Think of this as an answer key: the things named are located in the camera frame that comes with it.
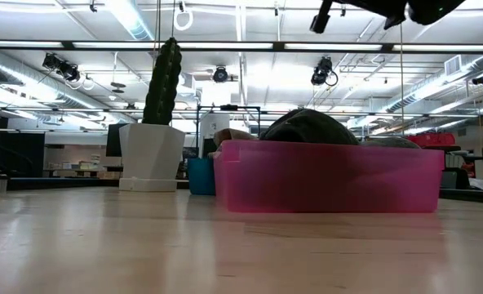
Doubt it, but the dark grey baseball cap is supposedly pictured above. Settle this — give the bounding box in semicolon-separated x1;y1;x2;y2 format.
358;136;423;149
259;107;360;146

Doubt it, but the red plastic bin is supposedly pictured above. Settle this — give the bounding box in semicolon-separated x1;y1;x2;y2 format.
211;139;446;215

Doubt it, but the beige baseball cap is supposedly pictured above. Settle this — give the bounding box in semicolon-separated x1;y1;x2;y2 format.
212;127;260;149

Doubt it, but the blue plastic bin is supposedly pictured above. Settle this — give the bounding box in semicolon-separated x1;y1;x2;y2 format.
187;157;218;197

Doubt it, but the red storage box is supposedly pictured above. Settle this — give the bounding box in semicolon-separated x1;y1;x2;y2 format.
404;131;457;149

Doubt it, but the black office chair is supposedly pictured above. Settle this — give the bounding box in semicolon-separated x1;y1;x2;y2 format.
440;147;483;191

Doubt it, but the white cabinet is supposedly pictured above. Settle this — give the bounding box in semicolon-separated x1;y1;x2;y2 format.
199;113;232;159

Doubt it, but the green cactus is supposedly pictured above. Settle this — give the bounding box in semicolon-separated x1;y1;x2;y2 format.
141;37;184;126

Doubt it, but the white hexagonal plant pot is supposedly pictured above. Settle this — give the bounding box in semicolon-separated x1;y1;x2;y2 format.
117;122;187;193

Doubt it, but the black background monitor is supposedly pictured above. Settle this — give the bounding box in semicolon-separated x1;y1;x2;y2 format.
104;122;129;158

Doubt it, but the background workbench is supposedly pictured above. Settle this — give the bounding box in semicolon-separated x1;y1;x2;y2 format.
43;154;122;180

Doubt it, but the silver ventilation duct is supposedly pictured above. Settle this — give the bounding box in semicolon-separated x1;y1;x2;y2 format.
386;54;483;114
0;55;137;124
104;0;156;42

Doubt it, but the black overhead frame beam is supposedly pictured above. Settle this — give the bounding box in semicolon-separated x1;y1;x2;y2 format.
0;39;483;53

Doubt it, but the black background stand frame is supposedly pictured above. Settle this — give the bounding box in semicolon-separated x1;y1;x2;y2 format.
196;105;263;159

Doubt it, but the white hanging cable loop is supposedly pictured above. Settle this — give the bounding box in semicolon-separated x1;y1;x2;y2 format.
172;7;195;33

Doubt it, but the black metal table frame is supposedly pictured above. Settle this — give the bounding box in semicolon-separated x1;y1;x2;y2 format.
0;174;483;205

